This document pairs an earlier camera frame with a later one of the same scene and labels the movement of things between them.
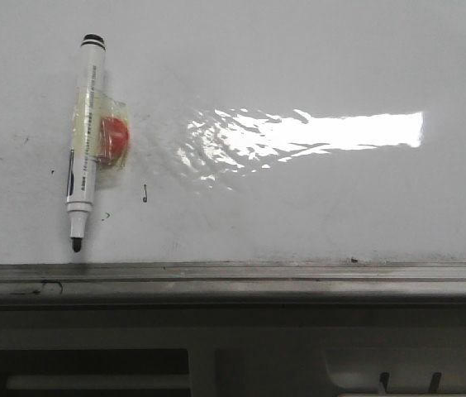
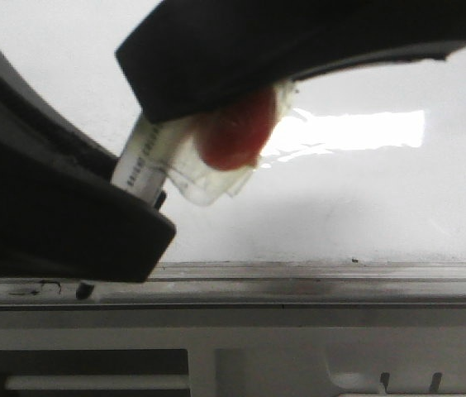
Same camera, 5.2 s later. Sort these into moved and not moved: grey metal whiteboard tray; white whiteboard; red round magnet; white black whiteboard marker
Moved: white black whiteboard marker; red round magnet
Not moved: grey metal whiteboard tray; white whiteboard
